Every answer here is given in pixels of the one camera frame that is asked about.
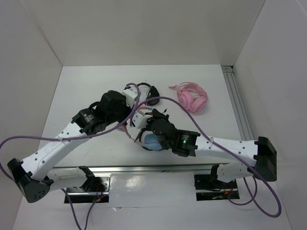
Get pink blue cat-ear headphones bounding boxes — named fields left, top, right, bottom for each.
left=117, top=125, right=163, bottom=151

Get thin black headphone cable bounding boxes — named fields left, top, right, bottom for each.
left=134, top=107, right=168, bottom=144

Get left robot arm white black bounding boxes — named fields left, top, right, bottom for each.
left=7, top=88, right=140, bottom=203

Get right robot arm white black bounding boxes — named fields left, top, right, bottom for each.
left=144, top=109, right=277, bottom=188

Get black headphones far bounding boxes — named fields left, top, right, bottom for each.
left=137, top=82, right=160, bottom=106

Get pink gaming headset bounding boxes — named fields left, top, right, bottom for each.
left=169, top=82, right=208, bottom=113

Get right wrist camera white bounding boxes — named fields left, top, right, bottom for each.
left=132, top=110, right=152, bottom=129

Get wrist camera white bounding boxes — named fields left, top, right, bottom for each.
left=122, top=86, right=139, bottom=108
left=132, top=110, right=152, bottom=129

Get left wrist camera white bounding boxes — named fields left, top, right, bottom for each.
left=122, top=86, right=139, bottom=108

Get aluminium front rail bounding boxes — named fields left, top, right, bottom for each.
left=51, top=162, right=240, bottom=174

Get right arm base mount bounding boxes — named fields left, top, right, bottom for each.
left=194, top=174, right=240, bottom=201

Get aluminium side rail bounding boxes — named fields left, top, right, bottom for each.
left=221, top=66, right=254, bottom=140

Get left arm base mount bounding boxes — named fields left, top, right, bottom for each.
left=65, top=173, right=111, bottom=204

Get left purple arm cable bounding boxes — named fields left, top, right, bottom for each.
left=0, top=82, right=141, bottom=230

